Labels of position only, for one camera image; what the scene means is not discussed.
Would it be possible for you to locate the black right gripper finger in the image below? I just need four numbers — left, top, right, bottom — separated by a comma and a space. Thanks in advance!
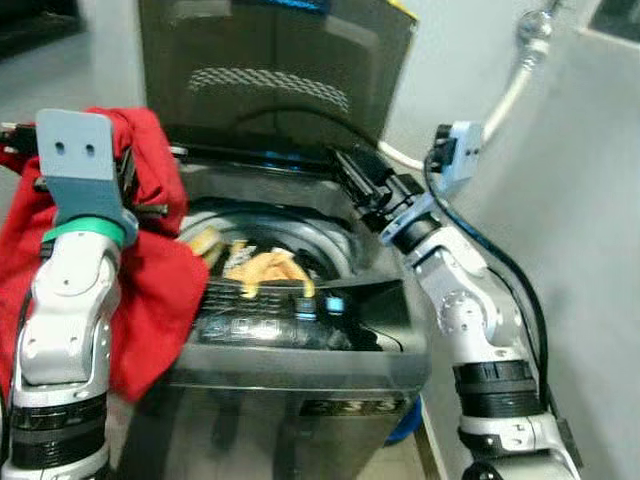
345, 146, 389, 183
329, 150, 365, 195

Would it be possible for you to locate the red garment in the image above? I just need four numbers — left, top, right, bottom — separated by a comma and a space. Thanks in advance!
0, 105, 211, 403

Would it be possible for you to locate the grey top-load washing machine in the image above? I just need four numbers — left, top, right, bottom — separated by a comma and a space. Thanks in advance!
105, 140, 431, 480

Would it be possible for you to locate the beige garment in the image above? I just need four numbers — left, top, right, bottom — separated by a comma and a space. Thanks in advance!
190, 228, 226, 266

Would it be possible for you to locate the yellow garment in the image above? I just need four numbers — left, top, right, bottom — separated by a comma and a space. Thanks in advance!
222, 248, 316, 299

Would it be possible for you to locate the dark tinted washer lid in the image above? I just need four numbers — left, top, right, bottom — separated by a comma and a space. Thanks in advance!
138, 0, 419, 151

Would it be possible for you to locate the blue plastic object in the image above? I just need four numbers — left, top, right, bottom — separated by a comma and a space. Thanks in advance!
385, 395, 426, 446

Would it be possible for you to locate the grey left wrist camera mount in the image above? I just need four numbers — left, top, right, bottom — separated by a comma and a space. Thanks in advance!
35, 108, 141, 246

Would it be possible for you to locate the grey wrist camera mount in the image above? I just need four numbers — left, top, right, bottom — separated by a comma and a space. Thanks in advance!
432, 120, 486, 191
35, 108, 141, 246

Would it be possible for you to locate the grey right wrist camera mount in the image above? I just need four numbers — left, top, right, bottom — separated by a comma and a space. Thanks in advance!
432, 120, 486, 191

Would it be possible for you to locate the white water hose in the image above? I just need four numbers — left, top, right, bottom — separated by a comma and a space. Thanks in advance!
378, 60, 536, 171

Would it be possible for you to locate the silver wall faucet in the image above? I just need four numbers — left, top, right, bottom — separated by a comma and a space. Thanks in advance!
515, 5, 561, 61

